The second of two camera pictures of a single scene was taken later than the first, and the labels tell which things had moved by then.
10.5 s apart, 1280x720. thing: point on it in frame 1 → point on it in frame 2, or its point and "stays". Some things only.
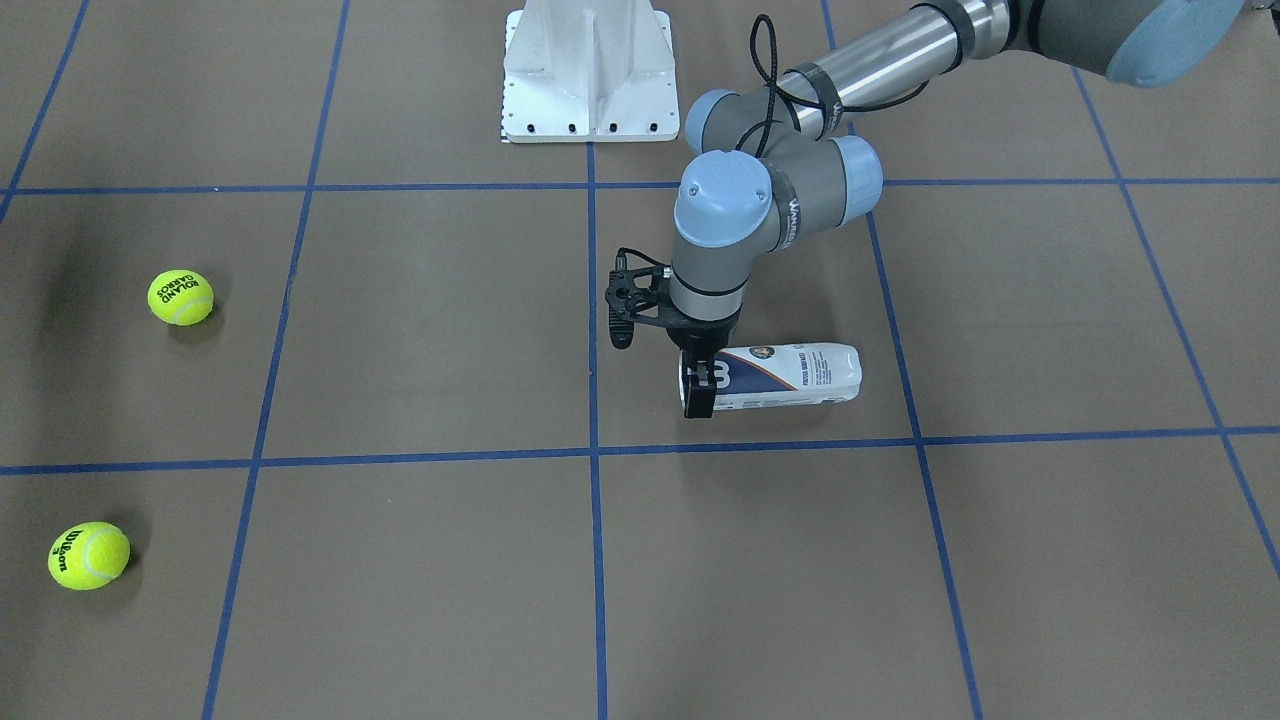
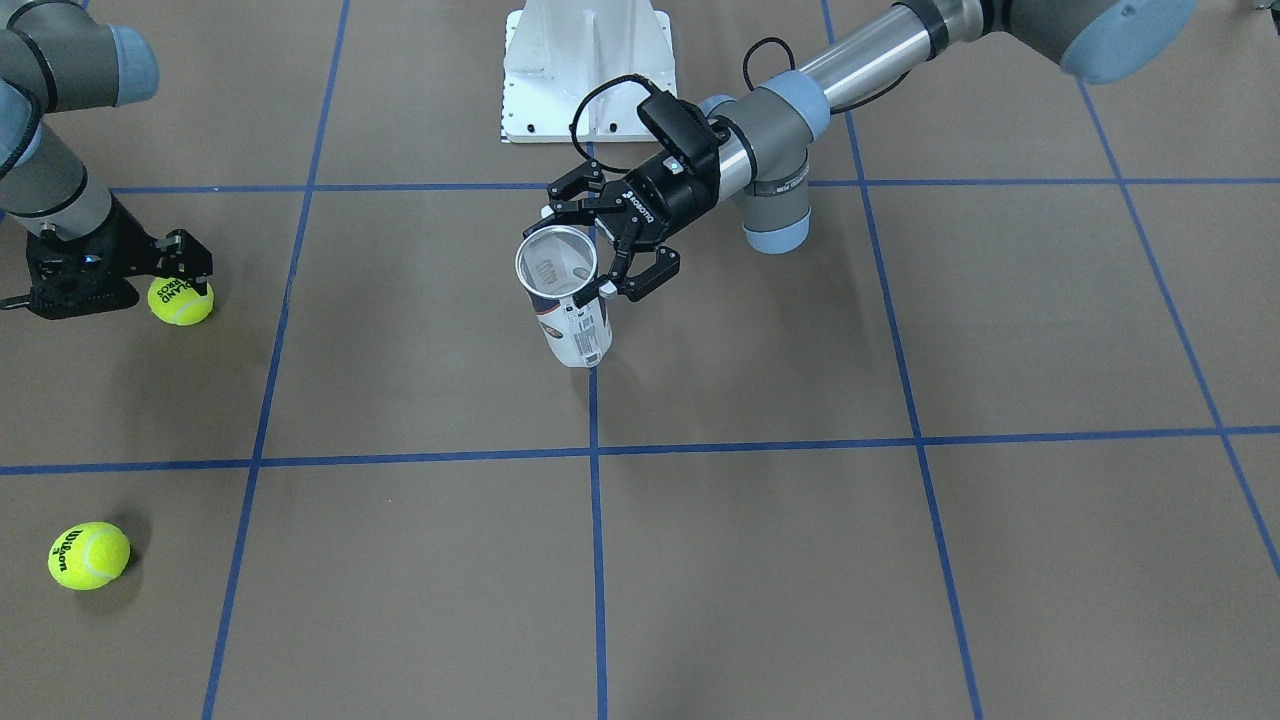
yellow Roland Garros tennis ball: x=180 y=297 stays
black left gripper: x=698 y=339 → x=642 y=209
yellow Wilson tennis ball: x=89 y=555 stays
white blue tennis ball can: x=783 y=374 → x=551 y=262
